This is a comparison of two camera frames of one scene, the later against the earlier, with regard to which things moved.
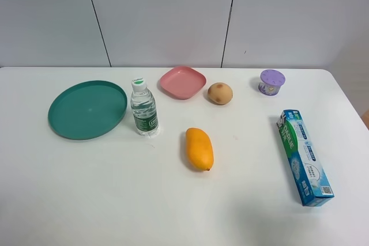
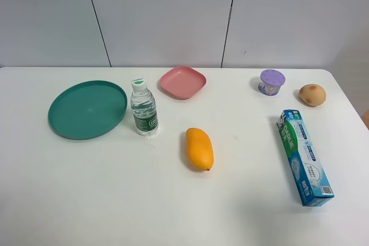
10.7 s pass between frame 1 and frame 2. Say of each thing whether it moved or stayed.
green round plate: stayed
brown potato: moved
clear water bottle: stayed
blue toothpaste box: stayed
